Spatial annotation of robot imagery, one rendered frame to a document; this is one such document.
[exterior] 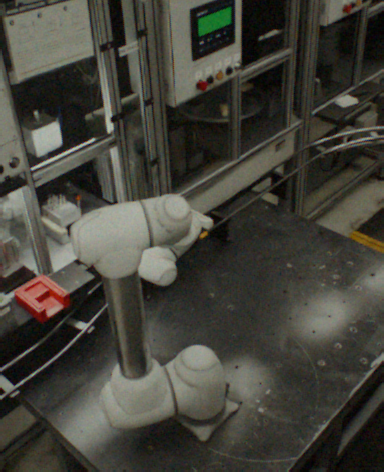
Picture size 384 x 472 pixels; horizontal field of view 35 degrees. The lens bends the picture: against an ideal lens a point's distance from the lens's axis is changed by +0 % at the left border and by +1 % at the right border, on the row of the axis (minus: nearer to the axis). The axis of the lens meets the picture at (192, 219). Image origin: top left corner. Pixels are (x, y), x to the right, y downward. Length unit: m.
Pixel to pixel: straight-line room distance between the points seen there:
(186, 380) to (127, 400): 0.19
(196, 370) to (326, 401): 0.51
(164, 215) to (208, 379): 0.60
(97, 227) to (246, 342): 0.98
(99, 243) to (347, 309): 1.25
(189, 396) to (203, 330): 0.49
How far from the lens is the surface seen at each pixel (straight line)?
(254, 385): 2.19
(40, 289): 2.23
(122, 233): 1.52
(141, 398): 1.87
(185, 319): 2.41
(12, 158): 2.03
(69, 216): 2.45
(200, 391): 1.92
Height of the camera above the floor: 2.39
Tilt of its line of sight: 36 degrees down
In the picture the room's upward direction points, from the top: 3 degrees counter-clockwise
